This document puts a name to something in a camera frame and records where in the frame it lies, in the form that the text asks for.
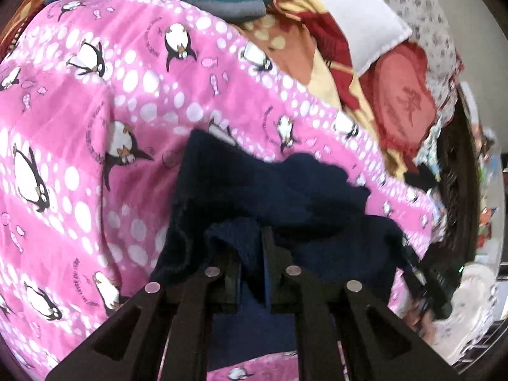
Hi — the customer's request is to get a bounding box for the pink penguin print blanket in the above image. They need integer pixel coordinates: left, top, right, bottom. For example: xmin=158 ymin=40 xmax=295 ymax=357
xmin=0 ymin=0 xmax=447 ymax=381

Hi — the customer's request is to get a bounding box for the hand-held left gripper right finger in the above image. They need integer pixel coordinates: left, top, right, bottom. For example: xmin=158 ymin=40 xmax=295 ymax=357
xmin=261 ymin=226 xmax=457 ymax=381

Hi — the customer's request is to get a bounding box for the white pillow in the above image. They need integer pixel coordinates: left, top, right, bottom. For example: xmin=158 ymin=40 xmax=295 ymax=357
xmin=284 ymin=0 xmax=414 ymax=77

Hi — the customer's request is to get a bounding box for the navy blue sweater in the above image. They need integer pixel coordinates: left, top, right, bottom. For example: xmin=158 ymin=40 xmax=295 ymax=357
xmin=150 ymin=128 xmax=411 ymax=374

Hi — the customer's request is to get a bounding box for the white carved furniture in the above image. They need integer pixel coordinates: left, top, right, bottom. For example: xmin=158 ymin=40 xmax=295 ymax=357
xmin=426 ymin=264 xmax=498 ymax=356

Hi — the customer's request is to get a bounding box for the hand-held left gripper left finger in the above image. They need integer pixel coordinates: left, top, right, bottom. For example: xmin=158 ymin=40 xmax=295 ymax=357
xmin=45 ymin=226 xmax=244 ymax=381

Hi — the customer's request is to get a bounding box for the pile of mixed clothes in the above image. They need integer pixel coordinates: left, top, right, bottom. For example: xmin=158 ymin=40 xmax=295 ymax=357
xmin=411 ymin=117 xmax=447 ymax=207

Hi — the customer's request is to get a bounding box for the red patterned cloth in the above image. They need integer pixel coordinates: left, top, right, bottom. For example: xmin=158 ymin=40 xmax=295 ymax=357
xmin=368 ymin=43 xmax=439 ymax=163

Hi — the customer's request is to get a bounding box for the grey floral quilt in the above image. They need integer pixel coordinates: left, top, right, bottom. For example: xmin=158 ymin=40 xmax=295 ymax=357
xmin=355 ymin=0 xmax=463 ymax=122

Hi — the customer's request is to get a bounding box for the yellow and red blanket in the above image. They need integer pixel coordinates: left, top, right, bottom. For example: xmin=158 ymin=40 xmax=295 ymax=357
xmin=234 ymin=0 xmax=399 ymax=177

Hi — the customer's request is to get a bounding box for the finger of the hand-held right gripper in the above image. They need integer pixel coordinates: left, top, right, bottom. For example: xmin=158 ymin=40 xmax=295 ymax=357
xmin=400 ymin=242 xmax=427 ymax=292

